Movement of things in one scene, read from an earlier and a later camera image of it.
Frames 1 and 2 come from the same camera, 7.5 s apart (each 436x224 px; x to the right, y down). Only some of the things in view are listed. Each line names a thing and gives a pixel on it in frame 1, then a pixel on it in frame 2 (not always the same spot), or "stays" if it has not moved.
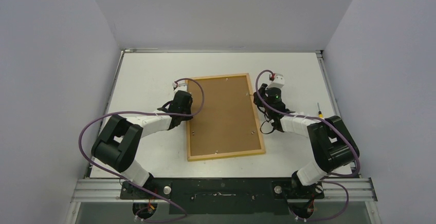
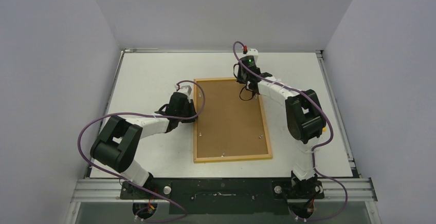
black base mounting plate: (224, 197) stays
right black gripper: (259, 98) to (252, 84)
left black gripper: (187, 118) stays
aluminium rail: (356, 189) stays
